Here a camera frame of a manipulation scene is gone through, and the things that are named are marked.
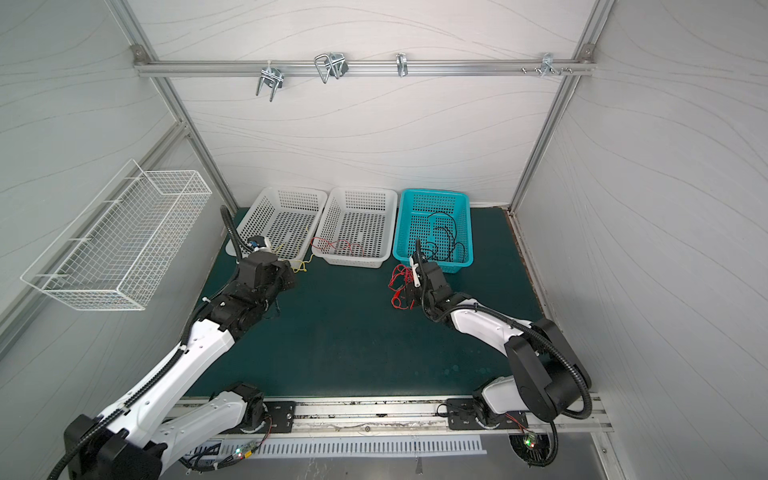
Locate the teal plastic basket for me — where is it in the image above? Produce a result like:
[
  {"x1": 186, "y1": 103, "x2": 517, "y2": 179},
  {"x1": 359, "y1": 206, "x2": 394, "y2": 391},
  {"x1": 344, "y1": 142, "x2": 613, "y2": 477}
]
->
[{"x1": 392, "y1": 189, "x2": 474, "y2": 274}]

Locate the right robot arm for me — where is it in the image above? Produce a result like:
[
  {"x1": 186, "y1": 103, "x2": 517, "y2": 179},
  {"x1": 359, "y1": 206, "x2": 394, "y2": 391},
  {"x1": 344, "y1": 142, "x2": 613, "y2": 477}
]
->
[{"x1": 409, "y1": 241, "x2": 593, "y2": 423}]

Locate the middle white plastic basket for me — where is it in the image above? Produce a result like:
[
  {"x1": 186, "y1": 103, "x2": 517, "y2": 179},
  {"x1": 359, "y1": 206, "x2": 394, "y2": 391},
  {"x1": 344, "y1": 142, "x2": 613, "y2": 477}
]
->
[{"x1": 311, "y1": 187, "x2": 398, "y2": 269}]

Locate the aluminium crossbar rail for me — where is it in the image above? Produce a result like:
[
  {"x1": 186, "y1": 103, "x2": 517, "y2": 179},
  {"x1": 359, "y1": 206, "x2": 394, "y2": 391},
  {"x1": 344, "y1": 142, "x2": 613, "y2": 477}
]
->
[{"x1": 134, "y1": 57, "x2": 597, "y2": 78}]

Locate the black cable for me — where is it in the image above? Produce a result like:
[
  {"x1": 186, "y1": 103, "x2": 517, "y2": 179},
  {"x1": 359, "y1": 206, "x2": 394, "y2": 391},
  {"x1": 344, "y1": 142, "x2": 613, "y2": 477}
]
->
[{"x1": 411, "y1": 209, "x2": 467, "y2": 264}]

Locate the white wire wall basket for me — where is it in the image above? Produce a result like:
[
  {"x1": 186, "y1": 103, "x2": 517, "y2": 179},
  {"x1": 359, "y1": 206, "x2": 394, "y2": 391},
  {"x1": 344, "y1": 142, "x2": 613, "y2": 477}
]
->
[{"x1": 20, "y1": 160, "x2": 211, "y2": 311}]

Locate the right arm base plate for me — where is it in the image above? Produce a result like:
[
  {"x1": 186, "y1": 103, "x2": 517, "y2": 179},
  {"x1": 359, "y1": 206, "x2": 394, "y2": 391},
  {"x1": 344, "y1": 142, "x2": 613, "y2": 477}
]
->
[{"x1": 436, "y1": 397, "x2": 529, "y2": 432}]

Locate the metal hook clamp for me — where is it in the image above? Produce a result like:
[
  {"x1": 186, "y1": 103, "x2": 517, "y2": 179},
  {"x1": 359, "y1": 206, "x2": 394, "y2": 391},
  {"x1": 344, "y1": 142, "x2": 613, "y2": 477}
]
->
[
  {"x1": 520, "y1": 53, "x2": 574, "y2": 78},
  {"x1": 314, "y1": 52, "x2": 349, "y2": 84},
  {"x1": 256, "y1": 63, "x2": 284, "y2": 102},
  {"x1": 395, "y1": 53, "x2": 408, "y2": 78}
]

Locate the white plastic basket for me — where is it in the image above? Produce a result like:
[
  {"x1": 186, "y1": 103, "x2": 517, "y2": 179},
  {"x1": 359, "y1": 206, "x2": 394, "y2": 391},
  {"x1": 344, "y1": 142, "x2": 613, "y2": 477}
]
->
[
  {"x1": 237, "y1": 187, "x2": 328, "y2": 269},
  {"x1": 311, "y1": 187, "x2": 398, "y2": 269}
]

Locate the yellow cable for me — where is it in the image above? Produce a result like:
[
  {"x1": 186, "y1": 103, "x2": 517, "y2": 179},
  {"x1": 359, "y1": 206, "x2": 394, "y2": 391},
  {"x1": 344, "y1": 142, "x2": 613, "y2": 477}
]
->
[{"x1": 290, "y1": 223, "x2": 316, "y2": 275}]

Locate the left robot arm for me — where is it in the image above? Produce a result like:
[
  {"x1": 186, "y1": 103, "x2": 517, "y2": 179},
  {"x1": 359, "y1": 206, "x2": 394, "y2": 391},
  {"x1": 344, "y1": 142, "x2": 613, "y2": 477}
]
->
[{"x1": 48, "y1": 207, "x2": 295, "y2": 479}]

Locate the left white plastic basket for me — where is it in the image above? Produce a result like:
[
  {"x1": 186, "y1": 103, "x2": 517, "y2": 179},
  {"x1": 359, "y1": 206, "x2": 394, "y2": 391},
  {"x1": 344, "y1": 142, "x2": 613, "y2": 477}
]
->
[{"x1": 237, "y1": 187, "x2": 328, "y2": 269}]

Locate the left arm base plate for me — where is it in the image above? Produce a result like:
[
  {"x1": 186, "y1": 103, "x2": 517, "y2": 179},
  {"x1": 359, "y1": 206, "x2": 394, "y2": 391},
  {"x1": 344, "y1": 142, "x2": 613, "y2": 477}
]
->
[{"x1": 235, "y1": 400, "x2": 297, "y2": 434}]

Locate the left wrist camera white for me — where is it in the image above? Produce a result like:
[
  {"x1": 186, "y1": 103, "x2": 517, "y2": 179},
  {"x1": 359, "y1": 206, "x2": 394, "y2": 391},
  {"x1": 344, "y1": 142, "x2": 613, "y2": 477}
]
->
[{"x1": 246, "y1": 235, "x2": 272, "y2": 252}]

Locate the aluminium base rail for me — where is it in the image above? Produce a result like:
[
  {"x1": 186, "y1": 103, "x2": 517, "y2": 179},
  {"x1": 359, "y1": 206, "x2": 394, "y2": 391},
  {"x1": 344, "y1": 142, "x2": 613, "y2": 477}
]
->
[{"x1": 161, "y1": 392, "x2": 613, "y2": 442}]

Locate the white slotted cable duct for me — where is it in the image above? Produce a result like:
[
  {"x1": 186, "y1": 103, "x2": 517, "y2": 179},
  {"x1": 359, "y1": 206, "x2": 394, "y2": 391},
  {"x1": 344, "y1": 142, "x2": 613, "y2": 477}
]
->
[{"x1": 179, "y1": 436, "x2": 487, "y2": 462}]

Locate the green table mat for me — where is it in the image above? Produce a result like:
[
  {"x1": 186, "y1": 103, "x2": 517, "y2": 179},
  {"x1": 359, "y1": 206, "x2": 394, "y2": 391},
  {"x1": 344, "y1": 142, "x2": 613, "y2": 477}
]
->
[{"x1": 157, "y1": 206, "x2": 572, "y2": 398}]

